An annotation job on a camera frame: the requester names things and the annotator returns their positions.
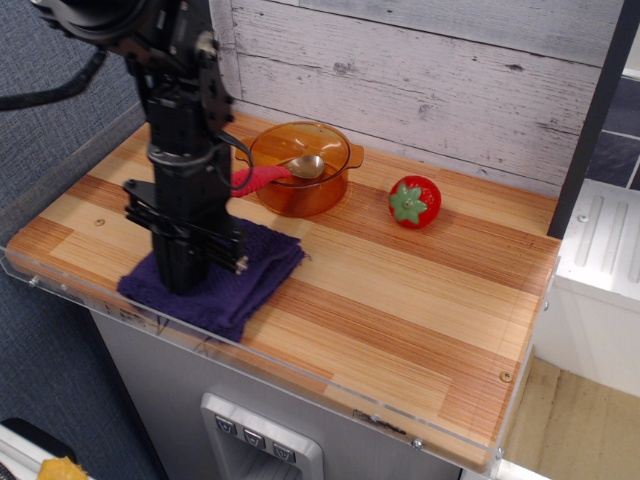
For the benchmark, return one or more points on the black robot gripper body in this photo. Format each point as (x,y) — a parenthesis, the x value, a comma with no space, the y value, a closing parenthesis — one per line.
(186,202)

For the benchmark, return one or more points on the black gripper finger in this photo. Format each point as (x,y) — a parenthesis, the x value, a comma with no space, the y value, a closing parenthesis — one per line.
(161,251)
(187,268)

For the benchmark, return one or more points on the dark blue cloth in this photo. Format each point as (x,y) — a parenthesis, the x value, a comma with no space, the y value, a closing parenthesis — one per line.
(224,302)

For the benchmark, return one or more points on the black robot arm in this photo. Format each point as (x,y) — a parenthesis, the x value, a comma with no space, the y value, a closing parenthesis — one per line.
(170,50)

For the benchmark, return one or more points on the red toy tomato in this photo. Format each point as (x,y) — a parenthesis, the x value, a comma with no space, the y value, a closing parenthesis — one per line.
(414,202)

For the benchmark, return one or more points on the amber glass pot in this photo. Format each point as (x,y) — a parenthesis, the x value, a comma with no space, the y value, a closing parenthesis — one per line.
(294,197)

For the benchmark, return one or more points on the grey toy fridge cabinet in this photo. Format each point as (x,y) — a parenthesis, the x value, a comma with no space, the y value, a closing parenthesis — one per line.
(167,382)

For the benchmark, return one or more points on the silver dispenser panel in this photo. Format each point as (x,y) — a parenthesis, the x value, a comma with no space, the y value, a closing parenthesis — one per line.
(249,446)

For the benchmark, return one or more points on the clear acrylic table guard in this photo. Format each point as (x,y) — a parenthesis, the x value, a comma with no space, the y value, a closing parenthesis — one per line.
(426,330)

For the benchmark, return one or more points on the yellow object at corner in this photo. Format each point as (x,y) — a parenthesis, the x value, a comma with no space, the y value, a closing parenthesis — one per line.
(61,469)

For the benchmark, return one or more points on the white toy sink unit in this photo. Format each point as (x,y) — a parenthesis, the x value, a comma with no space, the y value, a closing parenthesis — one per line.
(589,324)

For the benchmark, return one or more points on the red handled metal spoon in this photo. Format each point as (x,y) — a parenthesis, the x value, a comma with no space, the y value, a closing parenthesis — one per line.
(249,180)

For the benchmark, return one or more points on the dark grey vertical post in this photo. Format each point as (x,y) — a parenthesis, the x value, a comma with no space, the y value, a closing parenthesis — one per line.
(612,70)

